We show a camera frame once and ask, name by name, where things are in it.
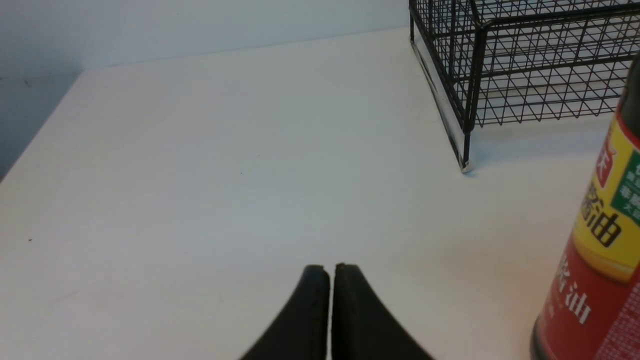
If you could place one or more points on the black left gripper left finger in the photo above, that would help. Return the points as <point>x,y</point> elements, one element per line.
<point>299,331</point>

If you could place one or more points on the black wire mesh rack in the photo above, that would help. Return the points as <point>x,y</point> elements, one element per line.
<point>495,62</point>

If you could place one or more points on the soy sauce bottle brown cap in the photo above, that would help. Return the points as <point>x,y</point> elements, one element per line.
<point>592,310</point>

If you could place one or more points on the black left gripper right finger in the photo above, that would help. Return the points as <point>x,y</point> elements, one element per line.
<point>362,328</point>

